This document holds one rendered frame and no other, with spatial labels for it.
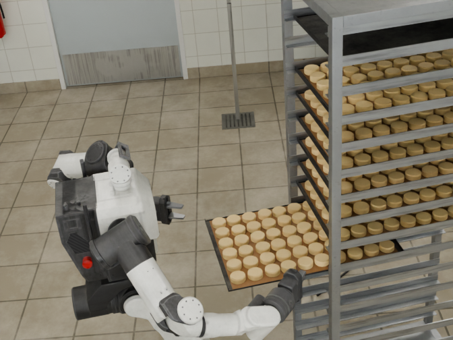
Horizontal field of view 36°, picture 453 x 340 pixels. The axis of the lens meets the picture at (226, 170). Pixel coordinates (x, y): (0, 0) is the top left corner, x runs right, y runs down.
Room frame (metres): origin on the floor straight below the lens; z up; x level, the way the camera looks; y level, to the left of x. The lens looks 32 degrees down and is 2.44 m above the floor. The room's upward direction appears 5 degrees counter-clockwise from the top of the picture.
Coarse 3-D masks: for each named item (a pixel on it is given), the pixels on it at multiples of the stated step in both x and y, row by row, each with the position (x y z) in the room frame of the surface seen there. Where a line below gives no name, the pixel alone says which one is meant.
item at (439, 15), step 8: (416, 16) 1.76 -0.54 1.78; (424, 16) 1.76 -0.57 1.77; (432, 16) 1.77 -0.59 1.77; (440, 16) 1.77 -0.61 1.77; (448, 16) 1.78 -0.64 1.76; (360, 24) 1.73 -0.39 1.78; (368, 24) 1.74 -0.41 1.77; (376, 24) 1.74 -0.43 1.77; (384, 24) 1.75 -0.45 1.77; (392, 24) 1.75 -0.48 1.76; (400, 24) 1.75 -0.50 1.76; (408, 24) 1.76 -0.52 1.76; (344, 32) 1.73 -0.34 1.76; (352, 32) 1.73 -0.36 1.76
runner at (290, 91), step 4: (288, 88) 2.13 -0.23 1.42; (292, 88) 2.13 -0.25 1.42; (296, 88) 2.14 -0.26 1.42; (300, 88) 2.14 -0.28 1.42; (304, 88) 2.14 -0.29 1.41; (308, 88) 2.14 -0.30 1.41; (288, 92) 2.13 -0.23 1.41; (292, 92) 2.13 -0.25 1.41; (300, 92) 2.14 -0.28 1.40; (288, 96) 2.12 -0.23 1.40; (292, 96) 2.12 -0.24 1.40; (296, 96) 2.11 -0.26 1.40
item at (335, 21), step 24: (336, 24) 1.69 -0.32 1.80; (336, 48) 1.69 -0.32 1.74; (336, 72) 1.69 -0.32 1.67; (336, 96) 1.69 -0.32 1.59; (336, 120) 1.69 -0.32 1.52; (336, 144) 1.69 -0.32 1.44; (336, 168) 1.69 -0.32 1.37; (336, 192) 1.69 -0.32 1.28; (336, 216) 1.69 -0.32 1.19; (336, 240) 1.69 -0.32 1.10; (336, 264) 1.69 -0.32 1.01; (336, 288) 1.69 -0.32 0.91; (336, 312) 1.69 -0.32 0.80; (336, 336) 1.69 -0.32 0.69
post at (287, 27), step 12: (288, 0) 2.14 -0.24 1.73; (288, 24) 2.14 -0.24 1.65; (288, 36) 2.14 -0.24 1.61; (288, 60) 2.14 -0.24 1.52; (288, 84) 2.14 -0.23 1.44; (288, 108) 2.13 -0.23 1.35; (288, 120) 2.13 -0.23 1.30; (288, 132) 2.13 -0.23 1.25; (288, 144) 2.14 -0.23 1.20; (288, 156) 2.14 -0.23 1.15; (288, 168) 2.15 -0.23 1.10; (288, 180) 2.16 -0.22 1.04; (300, 300) 2.14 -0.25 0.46
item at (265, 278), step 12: (300, 204) 2.12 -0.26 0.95; (240, 216) 2.08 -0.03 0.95; (228, 228) 2.01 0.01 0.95; (312, 228) 1.96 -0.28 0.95; (216, 240) 1.94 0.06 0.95; (264, 240) 1.92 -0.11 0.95; (324, 252) 1.82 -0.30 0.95; (264, 264) 1.79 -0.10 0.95; (228, 276) 1.75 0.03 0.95; (264, 276) 1.73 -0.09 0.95
